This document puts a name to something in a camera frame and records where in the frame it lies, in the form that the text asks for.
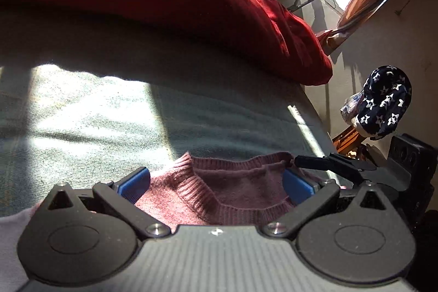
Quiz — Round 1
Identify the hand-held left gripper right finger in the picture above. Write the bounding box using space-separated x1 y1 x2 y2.
263 167 389 238

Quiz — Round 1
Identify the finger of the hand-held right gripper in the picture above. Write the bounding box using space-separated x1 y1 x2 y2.
294 153 377 188

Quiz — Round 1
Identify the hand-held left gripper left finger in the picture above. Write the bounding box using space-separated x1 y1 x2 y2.
47 166 171 238

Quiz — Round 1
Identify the pink and white sweater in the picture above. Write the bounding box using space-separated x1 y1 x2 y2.
0 152 343 282

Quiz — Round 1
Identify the wooden chair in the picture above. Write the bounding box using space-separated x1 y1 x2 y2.
331 124 370 159

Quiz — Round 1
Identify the green plaid bed sheet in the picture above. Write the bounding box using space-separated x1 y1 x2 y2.
0 5 334 217

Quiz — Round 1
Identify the navy star print garment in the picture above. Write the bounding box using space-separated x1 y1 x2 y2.
340 65 412 141

